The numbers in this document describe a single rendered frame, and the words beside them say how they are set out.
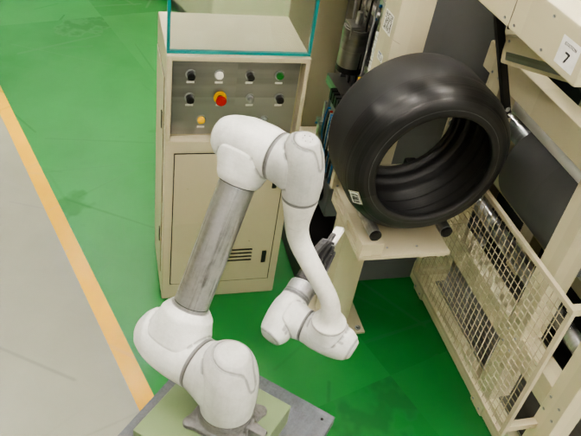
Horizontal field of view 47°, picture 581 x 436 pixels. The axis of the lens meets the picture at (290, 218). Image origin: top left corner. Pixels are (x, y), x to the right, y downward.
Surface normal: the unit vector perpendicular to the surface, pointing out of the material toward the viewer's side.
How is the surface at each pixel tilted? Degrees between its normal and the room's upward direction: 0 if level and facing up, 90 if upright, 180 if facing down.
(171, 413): 2
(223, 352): 9
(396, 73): 27
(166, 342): 58
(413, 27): 90
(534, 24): 90
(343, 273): 90
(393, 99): 41
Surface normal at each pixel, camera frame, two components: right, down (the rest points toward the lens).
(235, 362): 0.20, -0.79
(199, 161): 0.23, 0.64
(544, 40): -0.96, 0.04
